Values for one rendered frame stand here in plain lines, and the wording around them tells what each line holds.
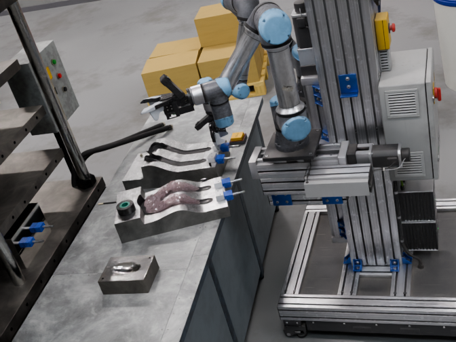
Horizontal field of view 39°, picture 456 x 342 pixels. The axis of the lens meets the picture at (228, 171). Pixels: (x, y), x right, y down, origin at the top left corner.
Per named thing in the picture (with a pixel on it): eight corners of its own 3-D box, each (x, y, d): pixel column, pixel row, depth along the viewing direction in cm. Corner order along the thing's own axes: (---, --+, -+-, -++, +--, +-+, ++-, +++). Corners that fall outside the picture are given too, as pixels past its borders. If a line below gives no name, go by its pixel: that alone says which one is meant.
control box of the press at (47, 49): (142, 251, 419) (58, 39, 344) (126, 283, 395) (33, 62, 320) (110, 253, 426) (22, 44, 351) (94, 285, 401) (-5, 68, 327)
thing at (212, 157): (237, 159, 315) (235, 150, 313) (235, 165, 311) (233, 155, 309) (212, 161, 319) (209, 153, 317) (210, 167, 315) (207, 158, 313)
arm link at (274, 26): (305, 124, 271) (280, -2, 243) (315, 140, 258) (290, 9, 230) (277, 132, 270) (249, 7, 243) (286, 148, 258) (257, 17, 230)
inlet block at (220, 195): (245, 193, 295) (242, 183, 293) (246, 199, 291) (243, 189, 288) (217, 200, 296) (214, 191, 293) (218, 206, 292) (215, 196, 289)
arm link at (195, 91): (200, 86, 244) (198, 81, 251) (188, 89, 243) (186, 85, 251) (205, 105, 246) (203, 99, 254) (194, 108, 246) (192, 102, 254)
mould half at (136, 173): (230, 153, 335) (224, 131, 328) (219, 182, 314) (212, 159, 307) (141, 162, 349) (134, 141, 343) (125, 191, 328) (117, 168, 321)
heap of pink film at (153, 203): (199, 185, 305) (194, 171, 301) (201, 205, 289) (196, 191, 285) (145, 199, 306) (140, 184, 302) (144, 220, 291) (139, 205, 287)
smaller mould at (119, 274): (159, 267, 269) (154, 254, 265) (148, 293, 257) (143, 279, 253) (115, 269, 275) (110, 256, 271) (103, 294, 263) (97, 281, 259)
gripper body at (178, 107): (165, 121, 247) (195, 111, 247) (158, 99, 243) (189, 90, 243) (164, 115, 254) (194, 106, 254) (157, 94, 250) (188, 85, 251)
